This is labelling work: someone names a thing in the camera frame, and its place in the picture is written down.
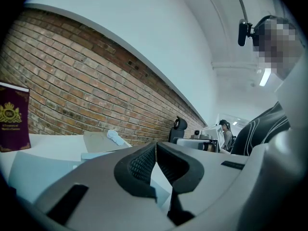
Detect maroon hardcover book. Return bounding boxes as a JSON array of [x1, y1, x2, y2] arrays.
[[0, 80, 32, 153]]

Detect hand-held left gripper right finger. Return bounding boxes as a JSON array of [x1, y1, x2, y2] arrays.
[[154, 141, 251, 219]]

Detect person's black printed shirt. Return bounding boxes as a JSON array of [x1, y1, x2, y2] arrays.
[[230, 102, 291, 156]]

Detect white handheld fan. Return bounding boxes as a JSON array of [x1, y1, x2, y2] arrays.
[[106, 129, 125, 146]]

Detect white table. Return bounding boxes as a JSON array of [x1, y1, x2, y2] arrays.
[[0, 133, 133, 195]]

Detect ceiling light tube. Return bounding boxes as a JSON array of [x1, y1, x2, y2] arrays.
[[258, 69, 270, 87]]

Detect grey camera cable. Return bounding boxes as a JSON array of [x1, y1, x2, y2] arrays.
[[234, 0, 249, 22]]

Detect black office chair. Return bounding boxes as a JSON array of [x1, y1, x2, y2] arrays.
[[168, 116, 189, 144]]

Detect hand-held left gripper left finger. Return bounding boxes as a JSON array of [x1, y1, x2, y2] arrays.
[[32, 142, 169, 231]]

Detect person's head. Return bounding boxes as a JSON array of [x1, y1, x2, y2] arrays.
[[252, 15, 307, 79]]

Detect white ceiling pipe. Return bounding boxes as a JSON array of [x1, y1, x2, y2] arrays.
[[211, 61, 263, 70]]

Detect black head-mounted camera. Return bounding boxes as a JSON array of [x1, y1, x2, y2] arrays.
[[237, 18, 254, 47]]

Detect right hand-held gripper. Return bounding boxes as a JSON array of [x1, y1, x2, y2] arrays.
[[173, 125, 226, 153]]

